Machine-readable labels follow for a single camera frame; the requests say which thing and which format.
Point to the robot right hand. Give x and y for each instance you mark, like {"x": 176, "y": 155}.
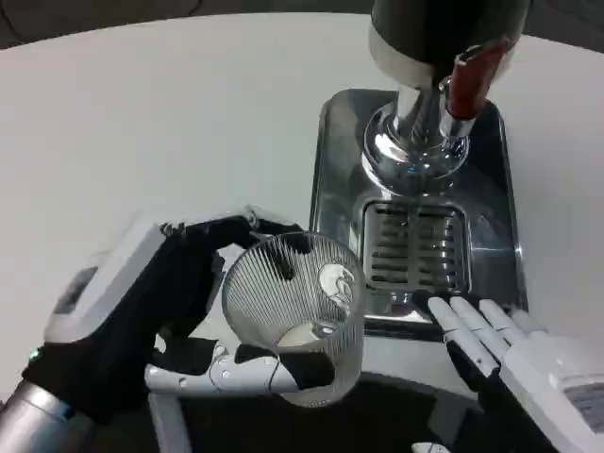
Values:
{"x": 533, "y": 363}

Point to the white frame strut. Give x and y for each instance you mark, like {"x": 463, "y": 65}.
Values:
{"x": 165, "y": 420}

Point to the clear ribbed glass cup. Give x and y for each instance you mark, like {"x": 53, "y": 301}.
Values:
{"x": 302, "y": 302}

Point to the silver robot left forearm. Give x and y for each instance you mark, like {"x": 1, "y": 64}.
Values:
{"x": 33, "y": 420}

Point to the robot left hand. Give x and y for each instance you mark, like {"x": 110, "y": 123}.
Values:
{"x": 118, "y": 302}

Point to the steel drink dispenser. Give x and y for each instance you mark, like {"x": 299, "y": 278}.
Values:
{"x": 410, "y": 132}

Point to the steel drip tray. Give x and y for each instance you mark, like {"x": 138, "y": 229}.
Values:
{"x": 340, "y": 189}

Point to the red tap lever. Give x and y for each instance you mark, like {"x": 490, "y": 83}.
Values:
{"x": 472, "y": 75}

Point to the slotted steel tray grid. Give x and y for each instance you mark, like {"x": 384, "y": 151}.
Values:
{"x": 415, "y": 245}

